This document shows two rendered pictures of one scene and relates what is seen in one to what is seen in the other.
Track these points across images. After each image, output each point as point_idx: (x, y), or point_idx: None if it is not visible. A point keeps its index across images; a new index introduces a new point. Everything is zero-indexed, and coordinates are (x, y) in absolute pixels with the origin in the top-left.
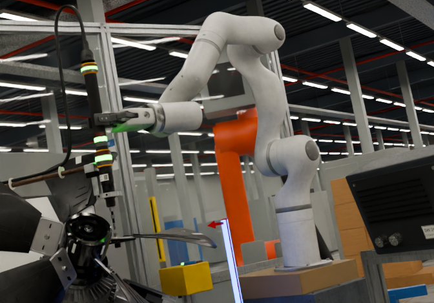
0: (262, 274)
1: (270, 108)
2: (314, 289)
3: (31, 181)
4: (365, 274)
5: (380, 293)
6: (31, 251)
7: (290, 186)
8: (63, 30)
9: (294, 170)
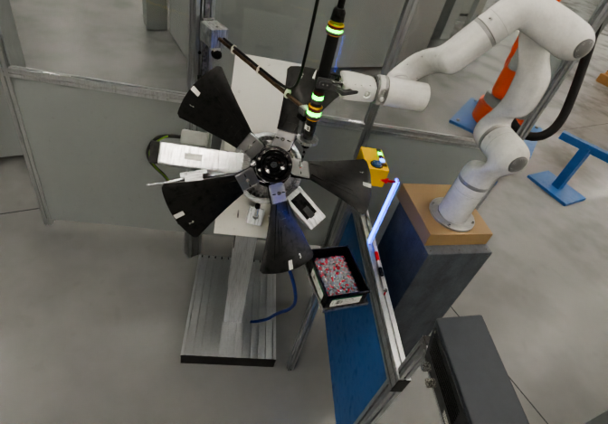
0: (420, 201)
1: (514, 106)
2: (438, 244)
3: (269, 81)
4: (415, 345)
5: (413, 362)
6: (265, 114)
7: (479, 173)
8: None
9: (489, 169)
